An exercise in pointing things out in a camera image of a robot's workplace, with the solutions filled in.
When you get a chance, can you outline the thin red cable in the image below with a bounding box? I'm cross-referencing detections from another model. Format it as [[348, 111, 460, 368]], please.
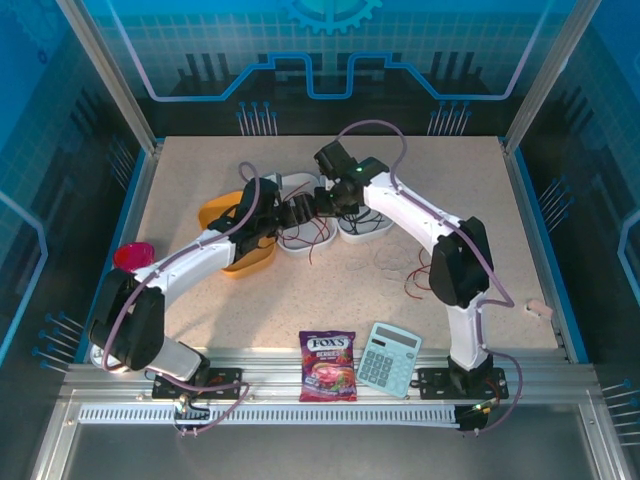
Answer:
[[277, 180, 444, 300]]

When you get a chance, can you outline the thin black cable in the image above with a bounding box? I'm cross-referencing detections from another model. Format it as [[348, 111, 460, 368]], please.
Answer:
[[333, 207, 386, 236]]

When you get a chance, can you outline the white plastic tray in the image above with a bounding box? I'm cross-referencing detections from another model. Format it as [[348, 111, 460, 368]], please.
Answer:
[[333, 202, 396, 246], [262, 171, 337, 258]]

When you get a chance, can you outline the pink lidded plastic cup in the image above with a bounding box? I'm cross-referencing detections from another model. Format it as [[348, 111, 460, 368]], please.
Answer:
[[112, 242, 155, 274]]

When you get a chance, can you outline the purple Fox's candy bag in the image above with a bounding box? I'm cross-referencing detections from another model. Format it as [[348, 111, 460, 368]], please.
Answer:
[[298, 329, 359, 403]]

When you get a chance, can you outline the light blue calculator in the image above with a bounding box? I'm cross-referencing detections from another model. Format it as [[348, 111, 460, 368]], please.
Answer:
[[357, 322, 424, 400]]

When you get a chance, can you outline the tin can with pull tab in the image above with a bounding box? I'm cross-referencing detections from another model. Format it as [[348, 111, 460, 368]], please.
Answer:
[[89, 343, 132, 375]]

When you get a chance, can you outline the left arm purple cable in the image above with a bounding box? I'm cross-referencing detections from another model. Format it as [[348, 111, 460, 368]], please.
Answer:
[[102, 160, 261, 440]]

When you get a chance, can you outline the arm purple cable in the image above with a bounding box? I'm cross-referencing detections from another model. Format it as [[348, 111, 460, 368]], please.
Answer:
[[102, 160, 261, 440], [335, 119, 525, 437]]

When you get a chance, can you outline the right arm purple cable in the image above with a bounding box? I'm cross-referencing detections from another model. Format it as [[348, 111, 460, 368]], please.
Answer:
[[335, 119, 525, 437]]

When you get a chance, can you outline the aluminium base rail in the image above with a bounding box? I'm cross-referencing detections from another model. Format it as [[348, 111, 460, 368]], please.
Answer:
[[59, 347, 601, 407]]

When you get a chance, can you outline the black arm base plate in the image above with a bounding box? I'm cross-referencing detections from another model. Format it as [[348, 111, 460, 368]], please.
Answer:
[[417, 367, 510, 401], [151, 367, 245, 401]]

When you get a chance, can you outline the white slotted cable duct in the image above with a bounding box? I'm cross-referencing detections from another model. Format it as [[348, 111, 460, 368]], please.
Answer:
[[78, 403, 460, 426]]

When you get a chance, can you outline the aluminium frame post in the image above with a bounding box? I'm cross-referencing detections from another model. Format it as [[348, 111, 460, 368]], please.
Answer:
[[54, 0, 165, 154], [501, 0, 594, 156]]

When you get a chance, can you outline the black cable outlet bracket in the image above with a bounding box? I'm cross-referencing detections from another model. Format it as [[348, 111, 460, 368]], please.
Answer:
[[455, 404, 494, 435], [172, 399, 212, 437]]

